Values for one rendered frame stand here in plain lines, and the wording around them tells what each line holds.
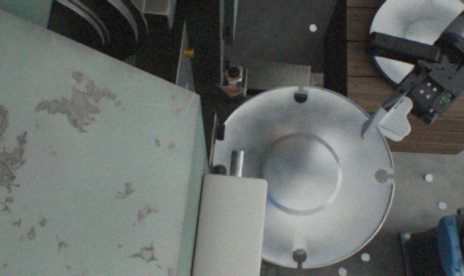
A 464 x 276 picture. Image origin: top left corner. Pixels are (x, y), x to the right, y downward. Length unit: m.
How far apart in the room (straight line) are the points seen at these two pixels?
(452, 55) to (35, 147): 0.85
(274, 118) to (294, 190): 0.12
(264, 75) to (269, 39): 0.75
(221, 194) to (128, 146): 0.12
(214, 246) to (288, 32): 1.57
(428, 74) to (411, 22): 0.60
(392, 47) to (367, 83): 0.51
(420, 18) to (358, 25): 0.15
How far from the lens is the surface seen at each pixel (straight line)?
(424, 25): 1.55
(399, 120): 0.94
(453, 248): 1.09
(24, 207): 0.21
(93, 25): 0.36
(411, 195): 1.80
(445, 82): 0.96
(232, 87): 0.96
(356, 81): 1.47
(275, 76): 1.13
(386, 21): 1.53
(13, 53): 0.22
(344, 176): 0.92
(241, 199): 0.35
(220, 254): 0.35
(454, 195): 1.84
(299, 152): 0.92
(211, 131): 0.74
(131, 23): 0.36
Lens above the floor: 1.68
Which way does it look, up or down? 74 degrees down
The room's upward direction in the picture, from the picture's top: 3 degrees clockwise
